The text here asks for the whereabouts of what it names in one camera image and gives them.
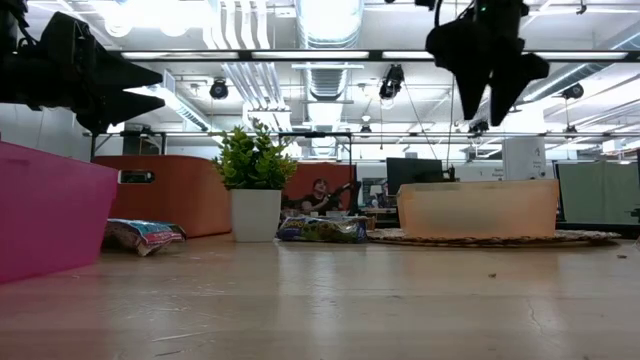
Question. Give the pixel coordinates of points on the person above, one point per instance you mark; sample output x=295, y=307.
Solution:
x=316, y=200

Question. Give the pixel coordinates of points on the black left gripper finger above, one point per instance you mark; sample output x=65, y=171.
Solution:
x=120, y=75
x=120, y=107

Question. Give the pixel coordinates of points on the pink plastic bin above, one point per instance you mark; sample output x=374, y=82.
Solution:
x=50, y=210

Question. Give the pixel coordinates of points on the white plant pot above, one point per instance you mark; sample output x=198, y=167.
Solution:
x=255, y=215

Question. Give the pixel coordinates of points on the translucent orange plastic bin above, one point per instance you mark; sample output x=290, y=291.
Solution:
x=475, y=210

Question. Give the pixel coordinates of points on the black background robot arm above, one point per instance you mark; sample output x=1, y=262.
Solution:
x=352, y=197

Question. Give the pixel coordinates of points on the black ceiling spotlight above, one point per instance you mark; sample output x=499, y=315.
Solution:
x=573, y=91
x=219, y=90
x=479, y=127
x=391, y=82

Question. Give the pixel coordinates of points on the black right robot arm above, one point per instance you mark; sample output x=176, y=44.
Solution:
x=500, y=7

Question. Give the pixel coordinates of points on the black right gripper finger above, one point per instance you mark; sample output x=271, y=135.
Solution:
x=510, y=75
x=472, y=90

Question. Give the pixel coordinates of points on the artificial green plant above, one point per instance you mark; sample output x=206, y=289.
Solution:
x=252, y=160

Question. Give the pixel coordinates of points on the orange room partition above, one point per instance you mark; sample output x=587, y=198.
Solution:
x=300, y=175

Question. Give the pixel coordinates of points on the black computer monitor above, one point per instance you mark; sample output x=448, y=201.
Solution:
x=412, y=172

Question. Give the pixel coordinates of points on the green blue wrapper granola bar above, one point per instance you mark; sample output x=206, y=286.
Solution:
x=320, y=230

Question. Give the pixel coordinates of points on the woven round mat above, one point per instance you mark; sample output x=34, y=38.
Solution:
x=500, y=241

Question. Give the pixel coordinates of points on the silver ventilation duct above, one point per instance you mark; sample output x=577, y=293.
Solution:
x=330, y=20

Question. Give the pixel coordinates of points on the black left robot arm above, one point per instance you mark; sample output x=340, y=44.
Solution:
x=10, y=20

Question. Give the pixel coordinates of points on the white sign board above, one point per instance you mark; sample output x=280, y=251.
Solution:
x=522, y=160

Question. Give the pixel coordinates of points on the light blue red granola bar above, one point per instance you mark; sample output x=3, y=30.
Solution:
x=145, y=235

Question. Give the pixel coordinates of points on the black distant frame rail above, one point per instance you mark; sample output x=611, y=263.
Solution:
x=400, y=134

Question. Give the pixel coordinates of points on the green room divider screen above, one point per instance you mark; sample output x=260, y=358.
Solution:
x=600, y=192

